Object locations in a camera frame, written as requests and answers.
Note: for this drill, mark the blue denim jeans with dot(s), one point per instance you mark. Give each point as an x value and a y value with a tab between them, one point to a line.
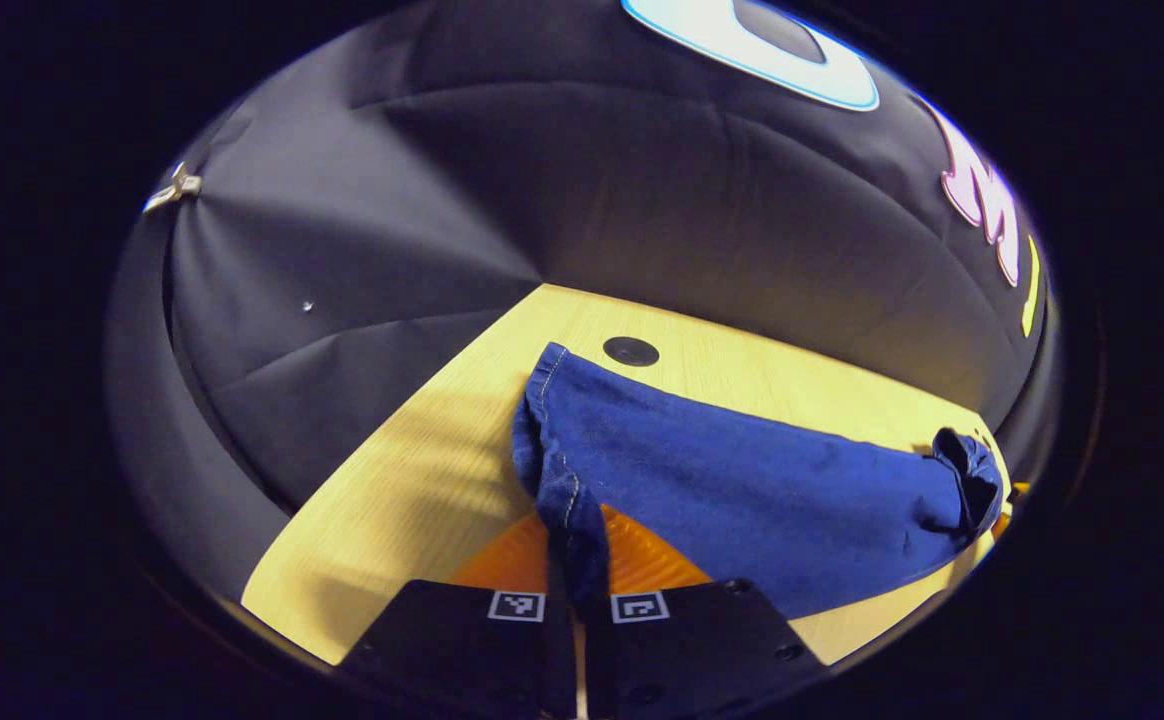
742	480

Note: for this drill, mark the silver metal cloth clip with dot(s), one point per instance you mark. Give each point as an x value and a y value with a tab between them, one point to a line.
174	188

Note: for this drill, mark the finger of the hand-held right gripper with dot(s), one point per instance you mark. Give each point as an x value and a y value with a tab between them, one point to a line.
1014	494

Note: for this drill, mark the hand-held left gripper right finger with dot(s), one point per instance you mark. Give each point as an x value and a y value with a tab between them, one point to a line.
702	640

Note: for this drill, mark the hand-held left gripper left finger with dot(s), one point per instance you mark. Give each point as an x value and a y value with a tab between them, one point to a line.
462	640

